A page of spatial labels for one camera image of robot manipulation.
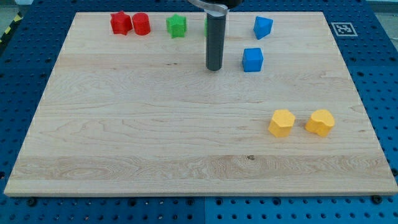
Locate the green block behind tool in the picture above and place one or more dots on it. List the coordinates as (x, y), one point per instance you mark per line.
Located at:
(205, 27)

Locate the white fiducial marker tag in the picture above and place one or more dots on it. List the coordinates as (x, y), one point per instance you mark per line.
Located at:
(344, 29)

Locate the green star block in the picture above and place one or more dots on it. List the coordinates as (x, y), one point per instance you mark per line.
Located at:
(176, 26)

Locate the red cylinder block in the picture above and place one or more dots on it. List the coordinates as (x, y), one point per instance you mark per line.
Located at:
(141, 23)

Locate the wooden board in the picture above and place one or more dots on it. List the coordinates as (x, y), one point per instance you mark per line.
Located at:
(134, 116)

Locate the yellow hexagon block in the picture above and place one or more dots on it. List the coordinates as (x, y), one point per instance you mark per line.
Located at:
(281, 123)

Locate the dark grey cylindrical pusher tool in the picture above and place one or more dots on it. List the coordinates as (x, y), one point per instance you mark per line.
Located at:
(215, 31)

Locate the blue triangle block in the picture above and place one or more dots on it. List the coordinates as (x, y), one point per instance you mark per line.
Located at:
(262, 27)

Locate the red star block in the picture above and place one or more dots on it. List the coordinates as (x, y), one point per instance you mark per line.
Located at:
(120, 23)

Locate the blue cube block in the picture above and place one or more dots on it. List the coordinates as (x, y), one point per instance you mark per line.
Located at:
(252, 60)

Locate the yellow heart block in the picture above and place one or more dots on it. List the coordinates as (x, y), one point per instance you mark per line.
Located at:
(320, 122)

